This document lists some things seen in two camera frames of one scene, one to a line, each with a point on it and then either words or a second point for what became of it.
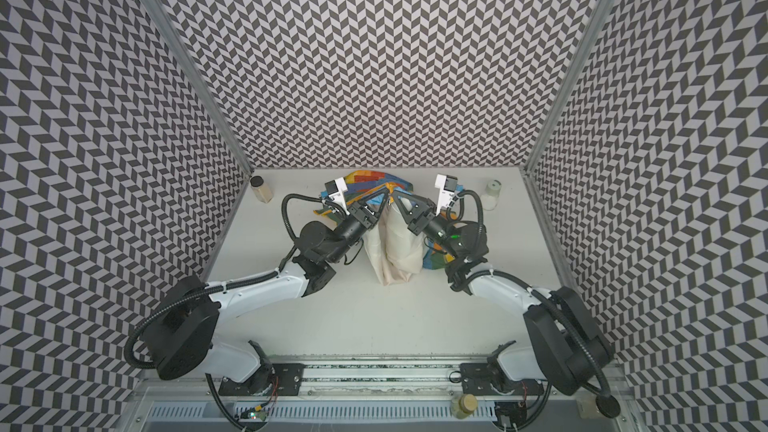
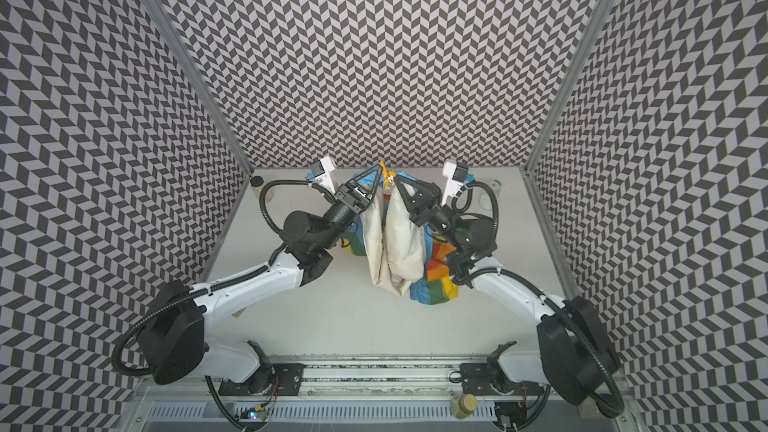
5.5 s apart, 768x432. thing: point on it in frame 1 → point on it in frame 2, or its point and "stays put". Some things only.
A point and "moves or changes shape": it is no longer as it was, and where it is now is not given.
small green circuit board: (257, 415) stays put
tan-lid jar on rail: (463, 406) stays put
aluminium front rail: (381, 382) stays put
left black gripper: (365, 218) → (350, 198)
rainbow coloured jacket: (394, 249) moves or changes shape
